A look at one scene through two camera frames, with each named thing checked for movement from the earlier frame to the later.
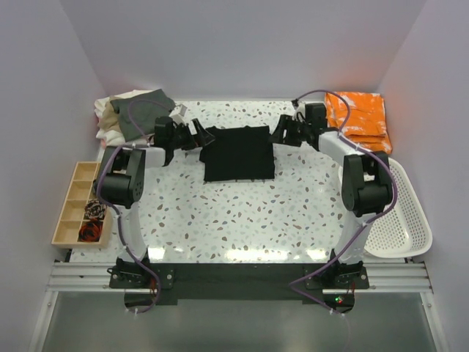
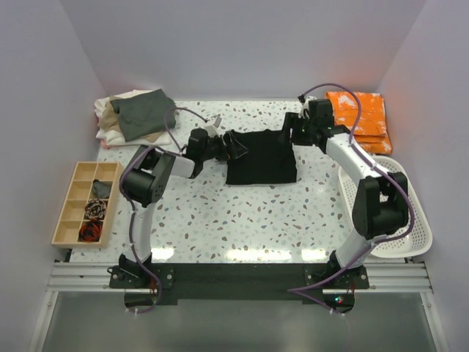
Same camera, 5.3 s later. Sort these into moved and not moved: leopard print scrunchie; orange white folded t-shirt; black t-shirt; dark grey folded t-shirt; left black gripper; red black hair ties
Moved: left black gripper; black t-shirt
Not moved: red black hair ties; leopard print scrunchie; orange white folded t-shirt; dark grey folded t-shirt
